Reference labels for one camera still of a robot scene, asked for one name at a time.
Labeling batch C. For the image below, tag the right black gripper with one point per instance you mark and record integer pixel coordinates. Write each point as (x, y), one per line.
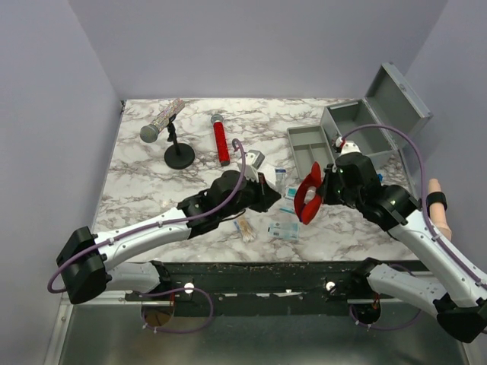
(331, 173)

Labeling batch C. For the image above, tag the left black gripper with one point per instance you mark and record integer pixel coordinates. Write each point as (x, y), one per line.
(265, 195)

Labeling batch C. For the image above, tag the small plaster packets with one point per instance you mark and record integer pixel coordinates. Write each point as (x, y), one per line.
(281, 180)

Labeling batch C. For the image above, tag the red first aid pouch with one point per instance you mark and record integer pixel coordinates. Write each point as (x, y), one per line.
(307, 199)

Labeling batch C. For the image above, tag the white gauze pack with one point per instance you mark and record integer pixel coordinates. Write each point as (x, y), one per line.
(269, 173)

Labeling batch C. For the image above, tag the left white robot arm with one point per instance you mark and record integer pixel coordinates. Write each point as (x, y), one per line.
(92, 263)

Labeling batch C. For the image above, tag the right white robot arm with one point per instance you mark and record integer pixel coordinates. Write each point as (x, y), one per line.
(458, 299)

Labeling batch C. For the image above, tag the blue white bandage packets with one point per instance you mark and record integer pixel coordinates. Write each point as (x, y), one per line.
(284, 231)

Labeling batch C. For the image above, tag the cotton swab pack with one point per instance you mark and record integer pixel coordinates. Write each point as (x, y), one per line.
(245, 229)

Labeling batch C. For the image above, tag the grey plastic tray insert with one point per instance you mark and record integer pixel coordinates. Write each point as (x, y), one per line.
(309, 144)

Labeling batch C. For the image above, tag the red glitter microphone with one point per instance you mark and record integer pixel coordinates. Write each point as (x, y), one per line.
(220, 139)

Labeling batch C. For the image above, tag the grey metal case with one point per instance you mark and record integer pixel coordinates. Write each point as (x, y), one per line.
(391, 101)

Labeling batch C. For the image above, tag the silver glitter microphone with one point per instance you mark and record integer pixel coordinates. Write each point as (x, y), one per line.
(149, 133)

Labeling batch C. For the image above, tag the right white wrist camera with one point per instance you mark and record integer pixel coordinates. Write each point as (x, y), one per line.
(342, 146)

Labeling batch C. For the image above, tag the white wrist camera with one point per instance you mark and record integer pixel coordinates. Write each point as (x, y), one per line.
(250, 164)
(342, 146)

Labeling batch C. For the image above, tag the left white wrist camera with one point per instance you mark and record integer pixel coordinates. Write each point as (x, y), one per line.
(250, 164)

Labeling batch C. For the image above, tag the black mounting rail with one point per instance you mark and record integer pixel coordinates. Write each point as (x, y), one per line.
(243, 289)

